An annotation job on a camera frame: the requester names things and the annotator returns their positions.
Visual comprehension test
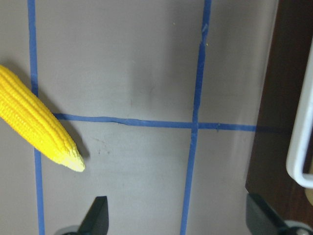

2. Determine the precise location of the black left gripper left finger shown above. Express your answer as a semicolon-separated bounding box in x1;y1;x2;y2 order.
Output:
78;196;109;235

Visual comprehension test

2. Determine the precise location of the wooden drawer with white handle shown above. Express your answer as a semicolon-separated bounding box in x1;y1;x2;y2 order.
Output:
246;0;313;225

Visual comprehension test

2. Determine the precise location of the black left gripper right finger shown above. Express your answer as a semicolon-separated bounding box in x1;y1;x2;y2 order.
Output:
246;193;289;235

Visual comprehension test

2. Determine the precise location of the yellow toy corn cob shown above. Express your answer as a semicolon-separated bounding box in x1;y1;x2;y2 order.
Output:
0;66;85;172

